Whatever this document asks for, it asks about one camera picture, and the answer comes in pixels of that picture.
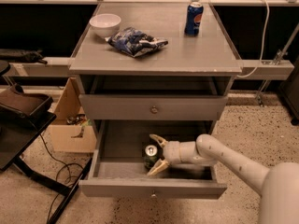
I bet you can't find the black floor cable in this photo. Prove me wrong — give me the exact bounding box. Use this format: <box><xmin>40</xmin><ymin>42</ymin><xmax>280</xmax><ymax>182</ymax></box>
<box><xmin>37</xmin><ymin>133</ymin><xmax>85</xmax><ymax>224</ymax></box>

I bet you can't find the grey drawer cabinet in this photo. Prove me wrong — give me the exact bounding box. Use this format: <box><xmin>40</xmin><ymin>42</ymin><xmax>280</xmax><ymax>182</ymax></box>
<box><xmin>70</xmin><ymin>2</ymin><xmax>241</xmax><ymax>199</ymax></box>

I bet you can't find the white hanging cable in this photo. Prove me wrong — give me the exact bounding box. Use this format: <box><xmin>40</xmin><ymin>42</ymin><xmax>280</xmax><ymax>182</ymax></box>
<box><xmin>235</xmin><ymin>0</ymin><xmax>271</xmax><ymax>79</ymax></box>

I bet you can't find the open grey middle drawer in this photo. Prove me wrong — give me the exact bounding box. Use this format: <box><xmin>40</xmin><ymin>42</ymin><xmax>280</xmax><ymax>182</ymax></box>
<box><xmin>79</xmin><ymin>120</ymin><xmax>227</xmax><ymax>199</ymax></box>

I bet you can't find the green soda can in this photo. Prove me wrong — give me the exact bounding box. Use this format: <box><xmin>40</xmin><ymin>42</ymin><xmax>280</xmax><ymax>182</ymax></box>
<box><xmin>144</xmin><ymin>145</ymin><xmax>158</xmax><ymax>170</ymax></box>

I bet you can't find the blue chip bag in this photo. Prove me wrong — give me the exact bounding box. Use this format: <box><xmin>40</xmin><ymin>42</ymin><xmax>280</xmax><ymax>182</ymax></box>
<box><xmin>106</xmin><ymin>27</ymin><xmax>168</xmax><ymax>58</ymax></box>

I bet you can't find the blue pepsi can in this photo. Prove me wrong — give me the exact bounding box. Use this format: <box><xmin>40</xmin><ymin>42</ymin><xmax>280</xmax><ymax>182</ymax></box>
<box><xmin>184</xmin><ymin>2</ymin><xmax>204</xmax><ymax>36</ymax></box>

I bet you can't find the metal railing frame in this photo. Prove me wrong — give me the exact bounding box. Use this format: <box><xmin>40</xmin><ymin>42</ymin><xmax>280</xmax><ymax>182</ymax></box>
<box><xmin>0</xmin><ymin>0</ymin><xmax>299</xmax><ymax>107</ymax></box>

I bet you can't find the white bowl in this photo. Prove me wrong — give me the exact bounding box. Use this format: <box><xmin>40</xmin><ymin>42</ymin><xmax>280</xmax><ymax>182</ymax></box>
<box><xmin>89</xmin><ymin>13</ymin><xmax>121</xmax><ymax>38</ymax></box>

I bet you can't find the closed grey top drawer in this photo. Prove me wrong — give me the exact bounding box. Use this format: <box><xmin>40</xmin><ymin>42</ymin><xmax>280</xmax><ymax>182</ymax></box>
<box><xmin>79</xmin><ymin>94</ymin><xmax>227</xmax><ymax>121</ymax></box>

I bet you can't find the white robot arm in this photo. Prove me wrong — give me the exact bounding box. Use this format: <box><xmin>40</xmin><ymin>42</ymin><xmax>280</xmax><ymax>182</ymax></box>
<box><xmin>148</xmin><ymin>134</ymin><xmax>299</xmax><ymax>224</ymax></box>

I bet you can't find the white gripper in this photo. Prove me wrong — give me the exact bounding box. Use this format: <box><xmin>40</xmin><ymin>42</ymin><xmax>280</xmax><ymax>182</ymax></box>
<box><xmin>147</xmin><ymin>133</ymin><xmax>181</xmax><ymax>176</ymax></box>

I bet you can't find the brown tray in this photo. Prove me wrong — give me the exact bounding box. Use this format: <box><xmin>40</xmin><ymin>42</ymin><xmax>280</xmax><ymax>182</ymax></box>
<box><xmin>0</xmin><ymin>84</ymin><xmax>53</xmax><ymax>119</ymax></box>

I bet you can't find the cardboard box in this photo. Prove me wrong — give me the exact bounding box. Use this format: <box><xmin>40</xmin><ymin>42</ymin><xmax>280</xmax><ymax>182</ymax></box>
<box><xmin>50</xmin><ymin>77</ymin><xmax>96</xmax><ymax>153</ymax></box>

